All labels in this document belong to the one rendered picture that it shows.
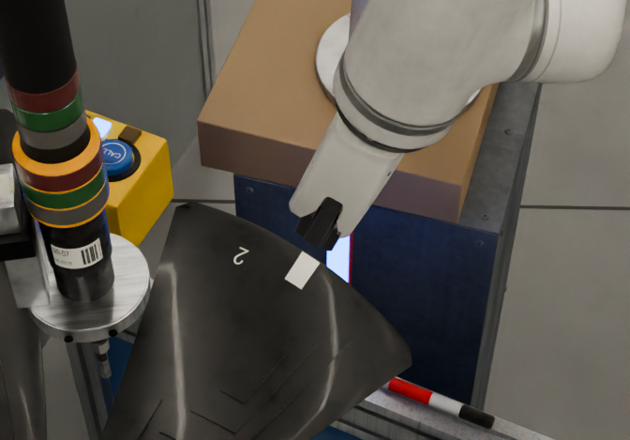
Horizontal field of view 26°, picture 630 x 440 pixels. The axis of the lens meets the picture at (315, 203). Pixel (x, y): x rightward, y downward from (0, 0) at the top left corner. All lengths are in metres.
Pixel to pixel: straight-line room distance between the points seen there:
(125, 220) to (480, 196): 0.40
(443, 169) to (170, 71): 1.18
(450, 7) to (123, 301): 0.24
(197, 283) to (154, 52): 1.40
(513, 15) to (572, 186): 2.00
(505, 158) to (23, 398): 0.78
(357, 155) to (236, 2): 2.25
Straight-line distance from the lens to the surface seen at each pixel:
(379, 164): 0.87
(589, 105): 2.93
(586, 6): 0.83
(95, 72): 2.28
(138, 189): 1.34
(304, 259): 1.11
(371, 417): 1.44
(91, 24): 2.22
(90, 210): 0.70
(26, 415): 0.91
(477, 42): 0.79
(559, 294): 2.60
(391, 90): 0.82
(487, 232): 1.47
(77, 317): 0.76
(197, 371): 1.05
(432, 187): 1.44
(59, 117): 0.65
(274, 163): 1.48
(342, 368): 1.07
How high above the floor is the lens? 2.07
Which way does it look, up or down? 50 degrees down
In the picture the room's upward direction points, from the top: straight up
